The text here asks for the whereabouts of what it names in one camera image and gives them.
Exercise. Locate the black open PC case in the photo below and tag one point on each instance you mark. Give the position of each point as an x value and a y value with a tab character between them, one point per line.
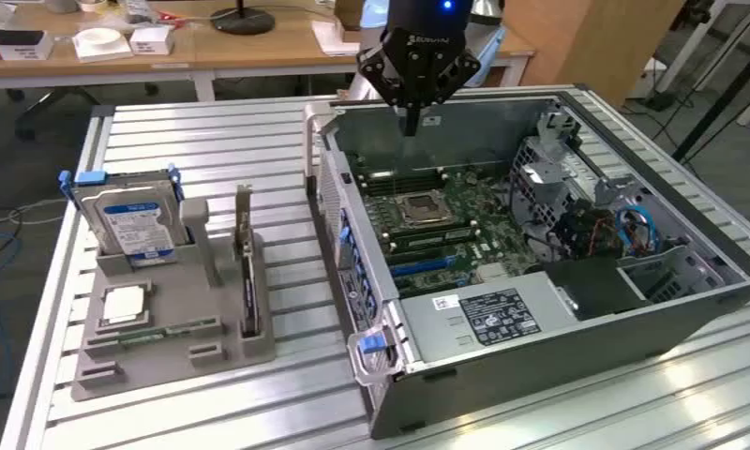
538	375

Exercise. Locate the white round holder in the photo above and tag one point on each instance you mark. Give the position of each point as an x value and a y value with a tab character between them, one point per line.
103	44

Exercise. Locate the black floor adapter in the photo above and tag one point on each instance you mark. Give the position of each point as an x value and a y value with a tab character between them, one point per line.
663	102

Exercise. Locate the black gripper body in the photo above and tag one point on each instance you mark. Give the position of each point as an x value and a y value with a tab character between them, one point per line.
428	28

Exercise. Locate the installed green RAM stick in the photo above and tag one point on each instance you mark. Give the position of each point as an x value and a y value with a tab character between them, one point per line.
400	175
432	233

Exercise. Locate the small white box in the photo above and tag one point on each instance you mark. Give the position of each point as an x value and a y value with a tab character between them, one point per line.
152	41

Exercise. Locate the small silver chipset heatsink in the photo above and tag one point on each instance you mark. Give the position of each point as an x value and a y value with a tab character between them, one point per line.
492	273

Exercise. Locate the CPU socket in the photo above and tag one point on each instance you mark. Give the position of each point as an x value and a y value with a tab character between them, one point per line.
422	208

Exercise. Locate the blue case latch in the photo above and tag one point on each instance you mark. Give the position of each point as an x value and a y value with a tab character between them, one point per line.
371	344

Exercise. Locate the black lamp base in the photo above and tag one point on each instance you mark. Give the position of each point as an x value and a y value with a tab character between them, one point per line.
244	23

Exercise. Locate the silver CPU chip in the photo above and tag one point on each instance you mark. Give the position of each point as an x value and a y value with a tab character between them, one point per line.
126	304

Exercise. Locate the black expansion slot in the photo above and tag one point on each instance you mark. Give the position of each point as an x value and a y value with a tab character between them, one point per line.
416	257

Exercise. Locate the brown cardboard box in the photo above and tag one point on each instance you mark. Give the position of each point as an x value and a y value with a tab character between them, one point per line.
350	14

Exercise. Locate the white paper stack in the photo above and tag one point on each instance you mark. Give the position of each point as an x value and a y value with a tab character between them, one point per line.
331	40

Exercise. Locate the hard disk in blue carrier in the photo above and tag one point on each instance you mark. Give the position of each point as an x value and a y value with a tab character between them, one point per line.
131	225

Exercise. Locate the perforated metal disk bay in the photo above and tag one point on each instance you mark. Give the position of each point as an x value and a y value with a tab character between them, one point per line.
675	276

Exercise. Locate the blue expansion slot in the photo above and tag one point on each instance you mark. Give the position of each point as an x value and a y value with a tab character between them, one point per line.
422	268

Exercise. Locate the black slanted pole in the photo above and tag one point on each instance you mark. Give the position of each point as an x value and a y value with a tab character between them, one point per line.
723	98

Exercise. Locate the black chair base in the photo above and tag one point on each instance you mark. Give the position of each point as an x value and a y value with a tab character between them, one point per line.
26	129

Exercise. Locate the loose green RAM stick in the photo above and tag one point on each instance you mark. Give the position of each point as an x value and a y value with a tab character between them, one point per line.
163	330

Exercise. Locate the white table frame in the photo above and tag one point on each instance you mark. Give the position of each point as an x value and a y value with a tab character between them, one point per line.
680	49

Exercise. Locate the silver metal disk bay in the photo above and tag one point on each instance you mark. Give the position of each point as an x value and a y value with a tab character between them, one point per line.
542	187

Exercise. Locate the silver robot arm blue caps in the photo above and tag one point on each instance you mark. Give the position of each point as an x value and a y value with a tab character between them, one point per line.
364	89

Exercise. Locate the white floor box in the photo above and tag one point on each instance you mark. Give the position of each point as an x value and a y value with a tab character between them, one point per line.
647	79

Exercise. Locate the green motherboard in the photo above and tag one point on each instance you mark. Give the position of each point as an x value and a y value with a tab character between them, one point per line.
494	234

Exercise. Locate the grey plastic parts rack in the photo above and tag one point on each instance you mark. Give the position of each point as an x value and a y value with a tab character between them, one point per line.
182	304

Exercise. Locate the white box black lid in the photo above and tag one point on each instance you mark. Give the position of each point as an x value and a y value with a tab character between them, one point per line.
22	44

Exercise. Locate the grey power supply unit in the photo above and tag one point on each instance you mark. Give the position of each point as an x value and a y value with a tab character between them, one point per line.
438	328

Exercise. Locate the black graphics card silver bracket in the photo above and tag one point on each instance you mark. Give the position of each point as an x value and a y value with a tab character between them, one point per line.
248	281

